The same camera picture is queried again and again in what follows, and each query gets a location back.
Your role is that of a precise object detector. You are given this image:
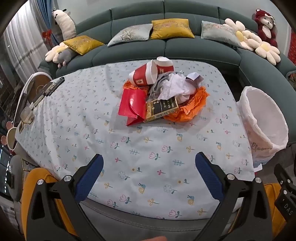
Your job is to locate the red white paper cup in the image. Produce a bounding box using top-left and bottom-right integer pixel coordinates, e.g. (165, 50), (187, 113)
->
(129, 60), (158, 87)

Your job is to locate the white paper towel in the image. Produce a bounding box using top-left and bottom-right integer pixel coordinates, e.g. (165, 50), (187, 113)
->
(157, 71), (204, 104)

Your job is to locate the yellow cushion left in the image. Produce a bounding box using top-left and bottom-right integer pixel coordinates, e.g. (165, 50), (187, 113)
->
(63, 35), (104, 55)

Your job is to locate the white daisy pillow left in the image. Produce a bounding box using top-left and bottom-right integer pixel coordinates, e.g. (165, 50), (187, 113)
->
(224, 18), (262, 51)

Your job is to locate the black remote control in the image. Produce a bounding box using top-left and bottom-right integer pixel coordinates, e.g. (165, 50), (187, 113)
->
(42, 77), (65, 96)

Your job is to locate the orange plastic bag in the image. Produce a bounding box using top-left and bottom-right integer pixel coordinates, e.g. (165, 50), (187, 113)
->
(123, 81), (209, 123)

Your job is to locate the white daisy pillow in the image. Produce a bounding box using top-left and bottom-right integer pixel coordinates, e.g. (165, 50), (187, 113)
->
(224, 18), (262, 51)
(247, 38), (281, 65)

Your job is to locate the white panda plush pillow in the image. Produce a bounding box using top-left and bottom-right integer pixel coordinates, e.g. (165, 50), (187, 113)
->
(52, 9), (77, 40)

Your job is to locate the grey drawstring pouch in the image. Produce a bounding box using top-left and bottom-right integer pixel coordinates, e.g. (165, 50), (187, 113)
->
(147, 73), (170, 101)

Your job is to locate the gold black cigarette box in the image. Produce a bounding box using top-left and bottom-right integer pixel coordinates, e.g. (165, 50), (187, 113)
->
(145, 97), (179, 122)

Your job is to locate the grey cushion right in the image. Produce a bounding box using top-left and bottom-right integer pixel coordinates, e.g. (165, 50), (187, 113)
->
(201, 21), (242, 48)

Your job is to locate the red monkey plush toy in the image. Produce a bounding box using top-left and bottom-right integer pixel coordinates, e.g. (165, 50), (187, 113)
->
(254, 9), (278, 47)

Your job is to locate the floral light blue tablecloth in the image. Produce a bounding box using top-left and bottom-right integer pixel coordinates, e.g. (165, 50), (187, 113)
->
(16, 60), (254, 220)

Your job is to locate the grey cushion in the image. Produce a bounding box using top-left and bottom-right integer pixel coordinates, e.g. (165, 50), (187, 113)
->
(107, 23), (152, 47)
(201, 21), (242, 48)

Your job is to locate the blue curtain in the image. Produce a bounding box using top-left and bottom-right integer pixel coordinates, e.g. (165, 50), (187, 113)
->
(36, 0), (58, 45)

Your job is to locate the round wooden tray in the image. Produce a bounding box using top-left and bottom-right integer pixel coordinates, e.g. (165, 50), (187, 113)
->
(13, 72), (53, 127)

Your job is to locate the grey plush with flower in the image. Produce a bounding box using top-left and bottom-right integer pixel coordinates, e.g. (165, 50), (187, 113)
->
(45, 42), (78, 68)

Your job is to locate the dark green sectional sofa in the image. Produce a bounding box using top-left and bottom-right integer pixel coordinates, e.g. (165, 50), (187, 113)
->
(39, 1), (295, 144)

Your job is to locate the grey cushion left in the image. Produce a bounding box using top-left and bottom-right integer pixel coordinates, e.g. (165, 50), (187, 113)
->
(107, 23), (152, 47)

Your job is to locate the yellow stool cushion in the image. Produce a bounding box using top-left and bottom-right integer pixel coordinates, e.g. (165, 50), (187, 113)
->
(21, 168), (77, 240)

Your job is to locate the white lined trash bin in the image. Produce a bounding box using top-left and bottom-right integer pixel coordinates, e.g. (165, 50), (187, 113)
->
(236, 86), (288, 168)

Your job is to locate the yellow cushion centre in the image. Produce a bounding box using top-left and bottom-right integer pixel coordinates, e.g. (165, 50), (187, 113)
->
(150, 18), (195, 40)

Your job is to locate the white daisy pillow right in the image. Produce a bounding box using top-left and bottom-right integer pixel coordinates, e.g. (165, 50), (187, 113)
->
(247, 38), (281, 65)

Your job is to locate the red paper envelope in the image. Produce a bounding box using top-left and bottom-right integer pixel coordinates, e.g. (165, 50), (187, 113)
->
(118, 89), (147, 126)

